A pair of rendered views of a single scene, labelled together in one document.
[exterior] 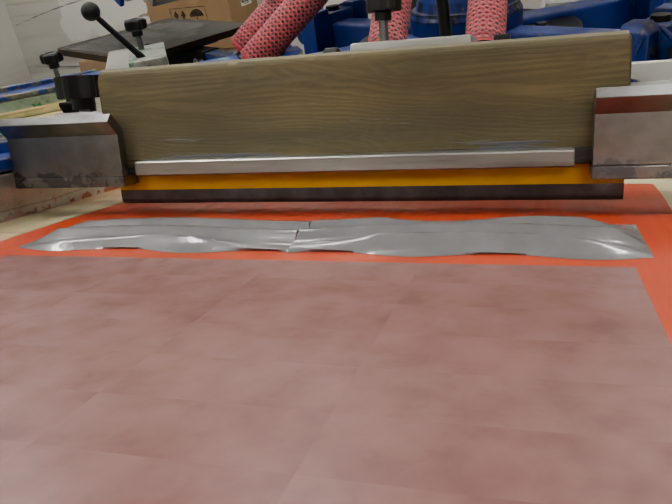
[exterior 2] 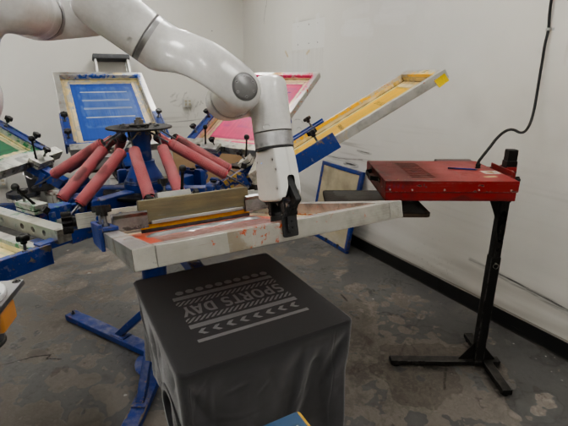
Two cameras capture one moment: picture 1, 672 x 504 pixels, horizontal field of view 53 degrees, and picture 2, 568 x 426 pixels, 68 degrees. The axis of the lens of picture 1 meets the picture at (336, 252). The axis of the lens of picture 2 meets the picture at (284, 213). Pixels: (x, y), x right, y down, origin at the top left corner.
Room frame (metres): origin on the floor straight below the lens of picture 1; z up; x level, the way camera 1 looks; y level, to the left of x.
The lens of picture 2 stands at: (-0.63, 0.76, 1.53)
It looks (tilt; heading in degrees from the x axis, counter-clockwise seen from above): 18 degrees down; 312
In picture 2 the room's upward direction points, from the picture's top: straight up
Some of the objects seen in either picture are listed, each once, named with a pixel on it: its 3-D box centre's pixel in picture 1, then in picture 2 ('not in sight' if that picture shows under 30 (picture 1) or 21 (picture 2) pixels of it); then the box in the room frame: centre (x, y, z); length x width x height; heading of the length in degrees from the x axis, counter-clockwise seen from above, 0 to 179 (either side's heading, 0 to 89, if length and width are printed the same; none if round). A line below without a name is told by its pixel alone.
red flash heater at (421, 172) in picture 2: not in sight; (438, 178); (0.13, -1.21, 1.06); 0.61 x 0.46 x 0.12; 41
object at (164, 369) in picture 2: not in sight; (172, 368); (0.23, 0.25, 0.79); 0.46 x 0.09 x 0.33; 161
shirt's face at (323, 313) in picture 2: not in sight; (234, 298); (0.16, 0.08, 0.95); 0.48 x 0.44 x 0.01; 161
